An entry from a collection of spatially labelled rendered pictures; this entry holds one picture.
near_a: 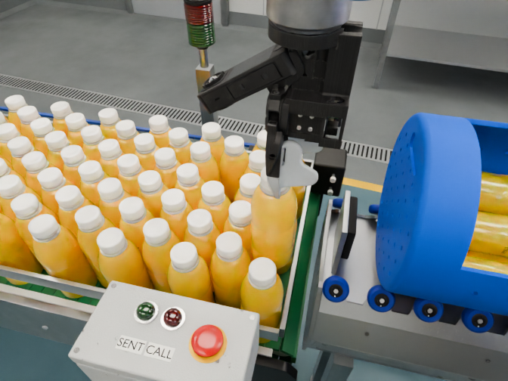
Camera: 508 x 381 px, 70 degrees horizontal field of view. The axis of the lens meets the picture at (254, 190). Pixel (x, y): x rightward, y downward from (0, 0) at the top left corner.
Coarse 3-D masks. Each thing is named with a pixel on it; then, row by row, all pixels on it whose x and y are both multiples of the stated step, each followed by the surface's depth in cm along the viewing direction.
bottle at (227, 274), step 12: (216, 252) 55; (240, 252) 55; (216, 264) 55; (228, 264) 54; (240, 264) 55; (216, 276) 56; (228, 276) 55; (240, 276) 56; (216, 288) 59; (228, 288) 57; (216, 300) 63; (228, 300) 60
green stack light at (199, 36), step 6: (186, 24) 82; (210, 24) 81; (192, 30) 81; (198, 30) 81; (204, 30) 81; (210, 30) 82; (192, 36) 82; (198, 36) 82; (204, 36) 82; (210, 36) 82; (192, 42) 83; (198, 42) 82; (204, 42) 83; (210, 42) 83
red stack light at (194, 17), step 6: (186, 6) 78; (192, 6) 77; (198, 6) 77; (204, 6) 77; (210, 6) 79; (186, 12) 79; (192, 12) 78; (198, 12) 78; (204, 12) 78; (210, 12) 79; (186, 18) 80; (192, 18) 79; (198, 18) 79; (204, 18) 79; (210, 18) 80; (192, 24) 80; (198, 24) 80; (204, 24) 80
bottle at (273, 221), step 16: (256, 192) 49; (288, 192) 48; (256, 208) 49; (272, 208) 48; (288, 208) 48; (256, 224) 51; (272, 224) 49; (288, 224) 50; (256, 240) 54; (272, 240) 52; (288, 240) 53; (256, 256) 57; (272, 256) 55; (288, 256) 57
